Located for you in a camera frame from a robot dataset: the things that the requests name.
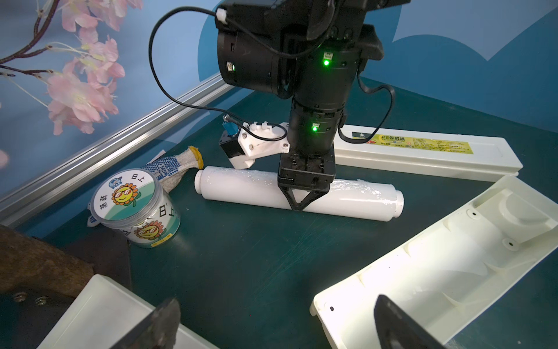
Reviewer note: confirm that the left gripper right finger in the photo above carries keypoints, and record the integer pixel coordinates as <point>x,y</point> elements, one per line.
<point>396,329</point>

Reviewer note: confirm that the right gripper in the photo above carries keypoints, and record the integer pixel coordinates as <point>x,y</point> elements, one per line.
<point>309,166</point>

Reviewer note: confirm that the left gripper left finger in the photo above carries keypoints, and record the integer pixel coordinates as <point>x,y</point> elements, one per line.
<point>157,330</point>

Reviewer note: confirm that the dispenser lid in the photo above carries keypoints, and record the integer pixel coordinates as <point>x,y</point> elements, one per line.
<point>102,314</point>
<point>436,154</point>

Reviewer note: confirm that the white wrap dispenser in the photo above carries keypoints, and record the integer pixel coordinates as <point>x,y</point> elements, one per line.
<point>451,272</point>

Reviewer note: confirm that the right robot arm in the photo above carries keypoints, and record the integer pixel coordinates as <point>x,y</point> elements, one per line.
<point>308,52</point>

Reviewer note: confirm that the green printed cup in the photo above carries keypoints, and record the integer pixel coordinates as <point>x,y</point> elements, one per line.
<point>134,204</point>

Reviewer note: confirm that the small plastic bottle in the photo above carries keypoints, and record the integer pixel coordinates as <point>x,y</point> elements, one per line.
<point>169,170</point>

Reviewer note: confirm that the pink cherry blossom tree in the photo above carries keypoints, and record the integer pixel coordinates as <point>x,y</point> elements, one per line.
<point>80,92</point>

